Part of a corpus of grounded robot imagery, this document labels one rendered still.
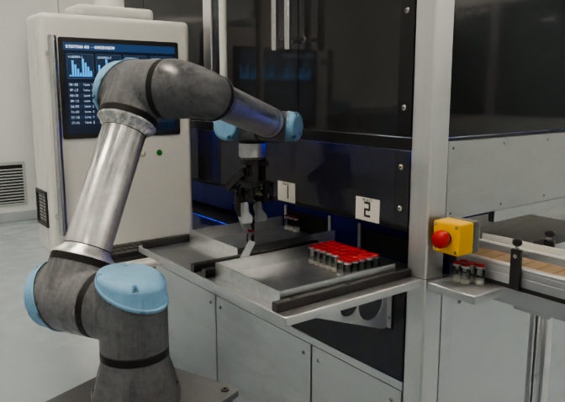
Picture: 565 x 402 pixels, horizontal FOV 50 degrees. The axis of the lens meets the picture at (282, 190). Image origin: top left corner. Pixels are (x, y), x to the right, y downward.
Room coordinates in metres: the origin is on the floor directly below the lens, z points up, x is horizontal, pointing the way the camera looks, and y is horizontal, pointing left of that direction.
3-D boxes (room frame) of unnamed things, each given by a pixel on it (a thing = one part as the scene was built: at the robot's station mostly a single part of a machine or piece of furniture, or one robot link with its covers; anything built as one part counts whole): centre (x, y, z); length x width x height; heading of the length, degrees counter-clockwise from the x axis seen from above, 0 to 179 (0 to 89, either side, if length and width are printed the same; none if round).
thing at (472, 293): (1.34, -0.43, 0.87); 0.14 x 0.13 x 0.02; 127
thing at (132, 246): (1.87, 0.47, 0.82); 0.40 x 0.14 x 0.02; 127
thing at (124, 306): (0.98, 0.26, 0.96); 0.13 x 0.12 x 0.14; 65
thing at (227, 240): (1.73, 0.06, 0.90); 0.34 x 0.26 x 0.04; 127
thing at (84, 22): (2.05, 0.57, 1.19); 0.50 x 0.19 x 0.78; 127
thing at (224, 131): (1.56, 0.11, 1.23); 0.11 x 0.11 x 0.08; 65
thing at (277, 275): (1.39, -0.05, 0.90); 0.34 x 0.26 x 0.04; 127
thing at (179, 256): (1.55, 0.01, 0.87); 0.70 x 0.48 x 0.02; 37
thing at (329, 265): (1.44, -0.12, 0.90); 0.18 x 0.02 x 0.05; 36
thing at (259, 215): (1.67, 0.06, 0.97); 0.06 x 0.03 x 0.09; 37
